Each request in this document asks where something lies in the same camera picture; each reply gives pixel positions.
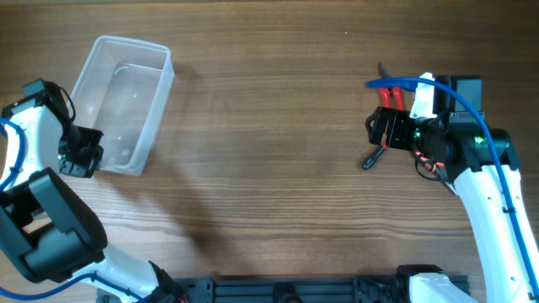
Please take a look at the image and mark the red handled snips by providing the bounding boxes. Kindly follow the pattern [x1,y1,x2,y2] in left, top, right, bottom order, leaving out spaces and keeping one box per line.
[377,62,404,110]

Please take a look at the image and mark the black red screwdriver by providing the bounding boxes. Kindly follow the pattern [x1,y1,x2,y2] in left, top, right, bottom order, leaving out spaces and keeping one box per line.
[361,143,387,170]

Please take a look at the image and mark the clear plastic container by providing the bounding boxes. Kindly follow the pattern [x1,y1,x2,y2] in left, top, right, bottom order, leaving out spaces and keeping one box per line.
[71,35,175,175]

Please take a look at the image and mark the orange black pliers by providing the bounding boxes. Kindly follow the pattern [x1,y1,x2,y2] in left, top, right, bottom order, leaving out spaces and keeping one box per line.
[414,151,445,173]

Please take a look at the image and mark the silver L-shaped wrench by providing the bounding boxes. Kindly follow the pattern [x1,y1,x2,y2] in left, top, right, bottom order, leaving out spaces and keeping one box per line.
[442,181,458,195]

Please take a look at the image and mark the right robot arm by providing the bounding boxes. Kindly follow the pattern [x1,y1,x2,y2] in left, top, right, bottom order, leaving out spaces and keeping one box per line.
[363,72,538,302]

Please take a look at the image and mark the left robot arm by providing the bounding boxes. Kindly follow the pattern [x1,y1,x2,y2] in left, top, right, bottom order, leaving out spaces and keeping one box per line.
[1,78,189,302]

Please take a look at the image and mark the right blue cable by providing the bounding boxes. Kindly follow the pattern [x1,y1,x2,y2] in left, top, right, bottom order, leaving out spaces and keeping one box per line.
[365,76,539,302]

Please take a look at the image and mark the blue cable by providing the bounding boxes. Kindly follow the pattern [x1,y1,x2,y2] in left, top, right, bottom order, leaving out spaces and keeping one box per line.
[0,117,147,303]
[365,76,539,302]

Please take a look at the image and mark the left blue cable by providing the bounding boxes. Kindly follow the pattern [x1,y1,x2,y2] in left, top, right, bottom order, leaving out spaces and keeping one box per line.
[0,117,147,303]

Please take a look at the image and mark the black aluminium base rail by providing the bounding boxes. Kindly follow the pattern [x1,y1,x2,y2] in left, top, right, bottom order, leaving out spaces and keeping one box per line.
[96,274,471,303]

